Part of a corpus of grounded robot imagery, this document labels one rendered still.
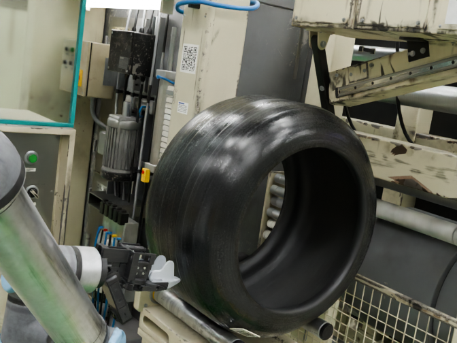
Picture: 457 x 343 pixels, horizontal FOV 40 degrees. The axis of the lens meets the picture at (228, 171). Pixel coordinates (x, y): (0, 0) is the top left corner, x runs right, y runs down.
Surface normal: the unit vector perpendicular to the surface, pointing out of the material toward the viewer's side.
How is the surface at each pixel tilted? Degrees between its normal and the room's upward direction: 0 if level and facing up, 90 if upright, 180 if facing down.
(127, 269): 83
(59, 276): 94
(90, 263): 57
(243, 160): 63
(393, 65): 90
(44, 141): 90
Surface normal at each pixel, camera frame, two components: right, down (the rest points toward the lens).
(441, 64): -0.79, -0.01
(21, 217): 0.91, 0.26
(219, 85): 0.59, 0.22
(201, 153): -0.59, -0.54
